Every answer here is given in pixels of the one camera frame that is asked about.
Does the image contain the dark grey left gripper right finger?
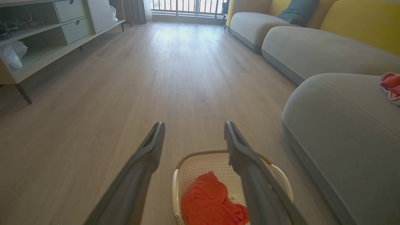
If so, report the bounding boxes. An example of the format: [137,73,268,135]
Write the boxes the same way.
[224,121,308,225]

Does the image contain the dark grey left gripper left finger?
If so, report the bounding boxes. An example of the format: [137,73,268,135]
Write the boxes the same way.
[84,122,165,225]

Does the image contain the plain red garment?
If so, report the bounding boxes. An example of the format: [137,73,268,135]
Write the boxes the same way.
[181,171,250,225]

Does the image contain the red garment with white trim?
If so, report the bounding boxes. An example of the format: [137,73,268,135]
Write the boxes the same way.
[379,72,400,106]

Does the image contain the grey sofa seat with stitching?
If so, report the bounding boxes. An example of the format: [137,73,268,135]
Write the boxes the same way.
[281,73,400,225]

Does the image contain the grey sofa seat long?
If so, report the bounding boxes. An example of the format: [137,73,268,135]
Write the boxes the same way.
[261,26,400,86]

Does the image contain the grey sofa seat small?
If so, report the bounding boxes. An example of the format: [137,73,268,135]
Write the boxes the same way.
[229,12,298,54]

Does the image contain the tan sofa end backrest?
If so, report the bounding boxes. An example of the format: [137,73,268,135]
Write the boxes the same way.
[226,0,273,26]

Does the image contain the yellow sofa backrest large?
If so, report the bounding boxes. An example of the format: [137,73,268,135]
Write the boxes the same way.
[320,0,400,56]

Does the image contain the basket label sticker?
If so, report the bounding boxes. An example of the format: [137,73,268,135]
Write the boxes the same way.
[227,195,248,207]

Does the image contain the cream perforated laundry basket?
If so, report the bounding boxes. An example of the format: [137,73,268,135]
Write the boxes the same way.
[172,149,294,225]

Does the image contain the pale green tv cabinet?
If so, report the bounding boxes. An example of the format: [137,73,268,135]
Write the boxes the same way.
[0,0,126,105]

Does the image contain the pale green drawer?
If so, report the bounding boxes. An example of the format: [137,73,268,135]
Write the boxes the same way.
[53,0,87,23]
[62,17,93,45]

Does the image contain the pale cabinet door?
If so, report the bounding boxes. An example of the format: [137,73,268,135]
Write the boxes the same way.
[87,0,115,34]

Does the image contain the white plastic bag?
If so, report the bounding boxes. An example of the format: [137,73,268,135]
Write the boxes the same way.
[0,40,29,69]
[109,4,119,23]

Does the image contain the grey curtain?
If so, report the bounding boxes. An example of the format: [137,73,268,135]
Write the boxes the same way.
[121,0,148,25]

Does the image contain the dark teal pillow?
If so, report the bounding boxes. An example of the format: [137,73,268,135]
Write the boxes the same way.
[278,0,320,27]

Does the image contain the metal balcony railing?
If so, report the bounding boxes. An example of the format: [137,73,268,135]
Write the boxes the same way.
[151,0,226,17]

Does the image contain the black floor object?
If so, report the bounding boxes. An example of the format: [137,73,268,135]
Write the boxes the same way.
[220,0,230,27]

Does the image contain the large bright window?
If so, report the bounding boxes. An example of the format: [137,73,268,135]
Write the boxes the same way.
[151,0,226,13]

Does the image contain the dark cable bundle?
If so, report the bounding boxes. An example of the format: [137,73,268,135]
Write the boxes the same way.
[0,19,20,41]

